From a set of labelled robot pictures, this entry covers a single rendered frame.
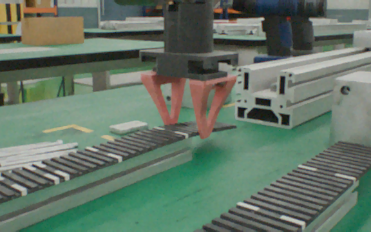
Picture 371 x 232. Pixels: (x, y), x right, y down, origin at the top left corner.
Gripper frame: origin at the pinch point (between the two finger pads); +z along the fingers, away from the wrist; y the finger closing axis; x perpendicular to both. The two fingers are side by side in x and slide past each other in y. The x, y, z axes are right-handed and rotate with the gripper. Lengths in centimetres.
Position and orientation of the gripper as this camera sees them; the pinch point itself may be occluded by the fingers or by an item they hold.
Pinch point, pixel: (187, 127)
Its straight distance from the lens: 52.0
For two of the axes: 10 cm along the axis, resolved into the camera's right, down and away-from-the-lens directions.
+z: -0.1, 9.7, 2.3
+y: -7.7, -1.5, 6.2
